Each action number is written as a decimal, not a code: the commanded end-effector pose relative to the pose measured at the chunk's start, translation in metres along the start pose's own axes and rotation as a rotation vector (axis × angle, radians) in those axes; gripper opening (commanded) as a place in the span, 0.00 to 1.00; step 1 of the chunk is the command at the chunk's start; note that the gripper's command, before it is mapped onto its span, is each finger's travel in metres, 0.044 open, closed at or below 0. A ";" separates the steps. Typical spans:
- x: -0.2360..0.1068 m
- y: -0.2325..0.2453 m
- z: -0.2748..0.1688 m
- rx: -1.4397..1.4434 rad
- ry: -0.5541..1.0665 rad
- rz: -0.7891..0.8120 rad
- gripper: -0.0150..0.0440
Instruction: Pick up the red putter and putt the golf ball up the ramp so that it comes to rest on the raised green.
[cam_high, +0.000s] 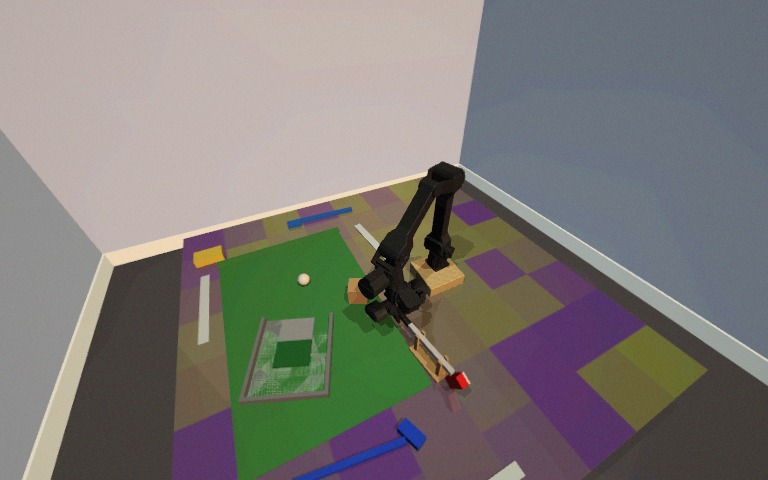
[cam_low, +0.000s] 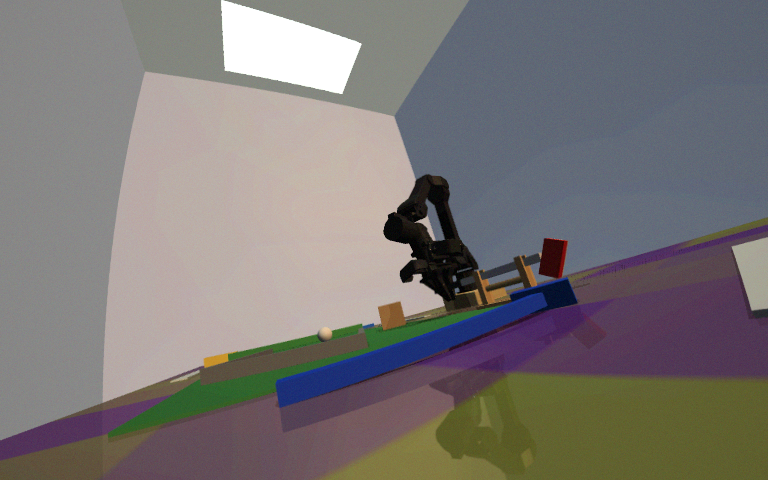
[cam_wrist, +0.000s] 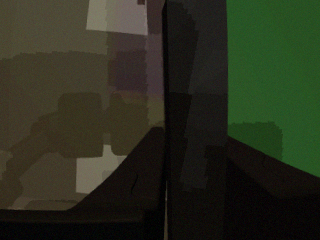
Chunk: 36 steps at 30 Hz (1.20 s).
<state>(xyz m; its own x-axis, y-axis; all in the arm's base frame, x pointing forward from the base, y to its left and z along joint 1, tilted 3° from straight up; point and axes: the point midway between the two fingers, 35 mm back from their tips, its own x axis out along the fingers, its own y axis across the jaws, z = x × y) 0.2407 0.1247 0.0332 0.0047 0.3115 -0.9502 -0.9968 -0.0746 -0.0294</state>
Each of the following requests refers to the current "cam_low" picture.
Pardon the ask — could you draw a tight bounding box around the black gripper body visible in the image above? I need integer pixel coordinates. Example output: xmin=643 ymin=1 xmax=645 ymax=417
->
xmin=400 ymin=238 xmax=467 ymax=283

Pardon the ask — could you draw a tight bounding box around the beige ball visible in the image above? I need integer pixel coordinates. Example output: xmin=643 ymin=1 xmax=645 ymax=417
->
xmin=318 ymin=327 xmax=332 ymax=342

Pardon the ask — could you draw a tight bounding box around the green putting mat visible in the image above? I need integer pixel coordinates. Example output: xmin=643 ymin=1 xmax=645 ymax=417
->
xmin=108 ymin=305 xmax=504 ymax=438

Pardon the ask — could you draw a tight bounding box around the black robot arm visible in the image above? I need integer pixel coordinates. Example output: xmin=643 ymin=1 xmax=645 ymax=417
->
xmin=383 ymin=174 xmax=479 ymax=280

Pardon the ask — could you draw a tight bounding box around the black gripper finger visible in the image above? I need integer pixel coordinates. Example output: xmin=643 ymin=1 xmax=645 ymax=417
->
xmin=442 ymin=266 xmax=456 ymax=301
xmin=420 ymin=268 xmax=452 ymax=302

